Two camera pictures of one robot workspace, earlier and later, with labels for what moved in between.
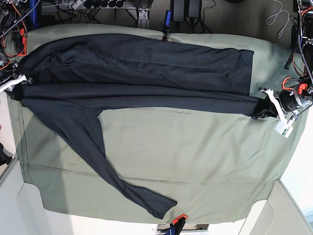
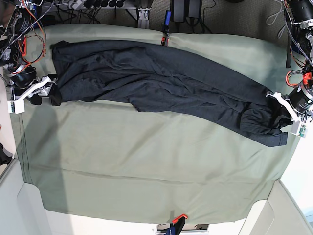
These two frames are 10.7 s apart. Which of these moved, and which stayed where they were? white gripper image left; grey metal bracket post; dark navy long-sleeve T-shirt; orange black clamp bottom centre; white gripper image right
Moved: white gripper image right; dark navy long-sleeve T-shirt; white gripper image left
Stayed: orange black clamp bottom centre; grey metal bracket post
